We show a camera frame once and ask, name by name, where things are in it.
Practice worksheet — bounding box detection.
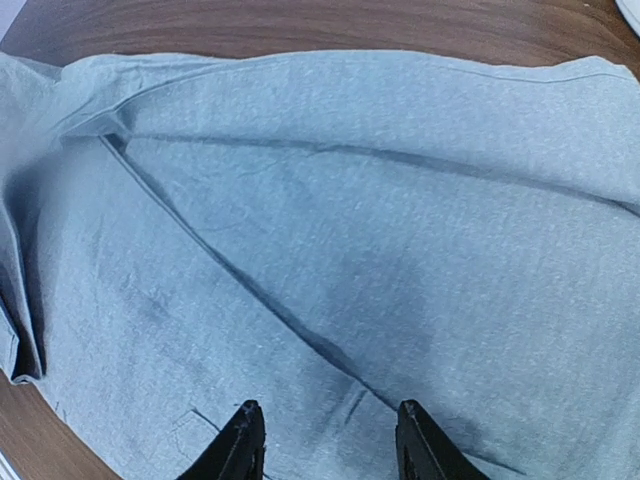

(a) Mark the white plastic basket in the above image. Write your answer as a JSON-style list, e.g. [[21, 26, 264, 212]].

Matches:
[[615, 0, 640, 35]]

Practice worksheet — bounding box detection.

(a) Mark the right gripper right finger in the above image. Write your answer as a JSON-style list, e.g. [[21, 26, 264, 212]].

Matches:
[[395, 399, 489, 480]]

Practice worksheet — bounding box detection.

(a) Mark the grey long sleeve shirt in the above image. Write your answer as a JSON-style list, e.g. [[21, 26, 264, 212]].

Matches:
[[1, 51, 639, 479]]

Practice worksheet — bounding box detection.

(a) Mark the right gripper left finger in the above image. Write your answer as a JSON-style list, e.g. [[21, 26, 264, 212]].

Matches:
[[178, 400, 266, 480]]

